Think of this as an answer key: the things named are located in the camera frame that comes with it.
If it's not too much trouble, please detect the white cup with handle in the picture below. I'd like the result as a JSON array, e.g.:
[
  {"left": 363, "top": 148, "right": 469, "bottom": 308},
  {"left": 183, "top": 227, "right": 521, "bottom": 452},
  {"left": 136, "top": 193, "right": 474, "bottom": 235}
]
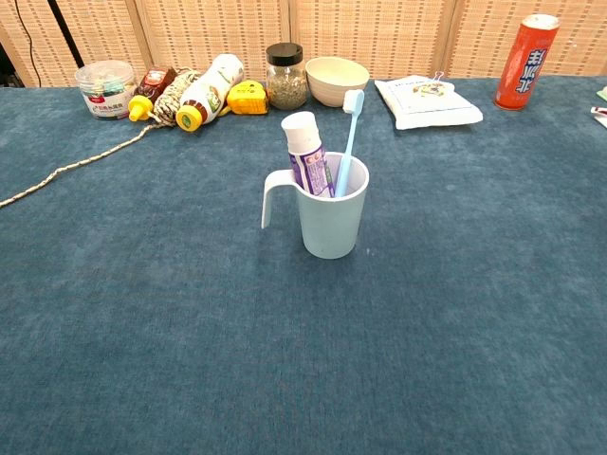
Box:
[{"left": 261, "top": 151, "right": 371, "bottom": 260}]

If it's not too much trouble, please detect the purple toothpaste tube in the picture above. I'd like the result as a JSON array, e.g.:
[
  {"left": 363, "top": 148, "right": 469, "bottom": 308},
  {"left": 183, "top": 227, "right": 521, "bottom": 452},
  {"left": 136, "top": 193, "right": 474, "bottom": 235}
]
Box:
[{"left": 280, "top": 111, "right": 336, "bottom": 198}]

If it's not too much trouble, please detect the light blue toothbrush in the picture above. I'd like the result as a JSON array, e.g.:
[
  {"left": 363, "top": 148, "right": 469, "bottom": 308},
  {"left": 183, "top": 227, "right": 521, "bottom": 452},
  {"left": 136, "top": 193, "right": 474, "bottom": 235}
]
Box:
[{"left": 334, "top": 88, "right": 366, "bottom": 198}]

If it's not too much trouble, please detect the blue table mat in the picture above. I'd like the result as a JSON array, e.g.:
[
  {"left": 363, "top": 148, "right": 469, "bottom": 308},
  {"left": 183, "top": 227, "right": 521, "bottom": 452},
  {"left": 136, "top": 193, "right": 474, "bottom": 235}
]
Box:
[{"left": 0, "top": 75, "right": 607, "bottom": 455}]

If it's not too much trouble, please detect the yellow tape measure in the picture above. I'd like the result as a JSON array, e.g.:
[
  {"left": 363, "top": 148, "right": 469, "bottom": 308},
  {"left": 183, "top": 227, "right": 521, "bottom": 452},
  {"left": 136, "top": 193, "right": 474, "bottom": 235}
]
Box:
[{"left": 218, "top": 80, "right": 270, "bottom": 118}]

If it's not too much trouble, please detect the glass jar black lid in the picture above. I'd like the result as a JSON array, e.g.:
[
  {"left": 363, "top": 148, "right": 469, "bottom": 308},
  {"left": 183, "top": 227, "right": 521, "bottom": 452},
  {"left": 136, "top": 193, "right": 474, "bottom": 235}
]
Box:
[{"left": 265, "top": 42, "right": 309, "bottom": 111}]

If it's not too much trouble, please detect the beige bowl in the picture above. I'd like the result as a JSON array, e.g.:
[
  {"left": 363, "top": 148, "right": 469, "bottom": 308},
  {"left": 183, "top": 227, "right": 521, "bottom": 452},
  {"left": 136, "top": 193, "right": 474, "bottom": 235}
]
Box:
[{"left": 304, "top": 56, "right": 371, "bottom": 108}]

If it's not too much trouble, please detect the white bottle yellow cap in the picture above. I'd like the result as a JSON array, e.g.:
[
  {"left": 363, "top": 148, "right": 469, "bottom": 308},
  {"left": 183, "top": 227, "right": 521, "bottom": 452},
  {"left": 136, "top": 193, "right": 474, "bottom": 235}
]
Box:
[{"left": 175, "top": 53, "right": 246, "bottom": 134}]

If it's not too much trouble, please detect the white snack bag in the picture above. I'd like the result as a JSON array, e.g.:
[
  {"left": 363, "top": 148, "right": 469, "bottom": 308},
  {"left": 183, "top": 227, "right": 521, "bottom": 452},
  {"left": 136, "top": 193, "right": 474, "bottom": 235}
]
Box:
[{"left": 374, "top": 74, "right": 485, "bottom": 131}]

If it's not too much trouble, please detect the dark red sauce bottle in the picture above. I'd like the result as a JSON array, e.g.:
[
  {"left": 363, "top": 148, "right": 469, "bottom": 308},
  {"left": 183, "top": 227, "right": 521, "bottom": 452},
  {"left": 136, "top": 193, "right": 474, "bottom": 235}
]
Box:
[{"left": 128, "top": 65, "right": 178, "bottom": 123}]

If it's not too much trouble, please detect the bamboo folding screen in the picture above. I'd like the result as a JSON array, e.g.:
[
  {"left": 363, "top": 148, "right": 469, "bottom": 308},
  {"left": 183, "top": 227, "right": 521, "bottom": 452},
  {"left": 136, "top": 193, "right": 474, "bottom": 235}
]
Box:
[{"left": 0, "top": 0, "right": 607, "bottom": 89}]

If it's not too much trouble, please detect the clear plastic jar of clips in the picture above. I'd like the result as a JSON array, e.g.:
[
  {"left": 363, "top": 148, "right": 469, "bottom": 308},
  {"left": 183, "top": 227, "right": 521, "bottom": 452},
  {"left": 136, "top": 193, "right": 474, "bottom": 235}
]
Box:
[{"left": 74, "top": 60, "right": 138, "bottom": 120}]

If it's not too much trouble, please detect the red drink can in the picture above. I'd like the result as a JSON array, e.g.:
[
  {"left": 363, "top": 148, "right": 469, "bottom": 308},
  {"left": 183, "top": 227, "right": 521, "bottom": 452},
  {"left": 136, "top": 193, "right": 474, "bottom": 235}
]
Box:
[{"left": 493, "top": 13, "right": 561, "bottom": 112}]

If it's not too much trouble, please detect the black tripod stand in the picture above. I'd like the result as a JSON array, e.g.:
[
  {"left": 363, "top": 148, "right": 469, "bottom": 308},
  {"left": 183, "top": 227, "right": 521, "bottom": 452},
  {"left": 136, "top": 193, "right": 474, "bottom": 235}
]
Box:
[{"left": 46, "top": 0, "right": 85, "bottom": 70}]

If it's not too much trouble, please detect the braided rope coil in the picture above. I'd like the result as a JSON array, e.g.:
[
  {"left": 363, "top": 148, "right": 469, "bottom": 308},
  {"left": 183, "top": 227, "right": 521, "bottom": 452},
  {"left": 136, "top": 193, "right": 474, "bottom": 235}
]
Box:
[{"left": 0, "top": 68, "right": 203, "bottom": 209}]

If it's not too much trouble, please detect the black hanging cable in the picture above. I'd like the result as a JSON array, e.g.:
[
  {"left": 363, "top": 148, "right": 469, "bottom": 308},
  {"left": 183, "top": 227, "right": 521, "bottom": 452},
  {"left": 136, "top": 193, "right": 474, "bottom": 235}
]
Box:
[{"left": 13, "top": 0, "right": 44, "bottom": 87}]

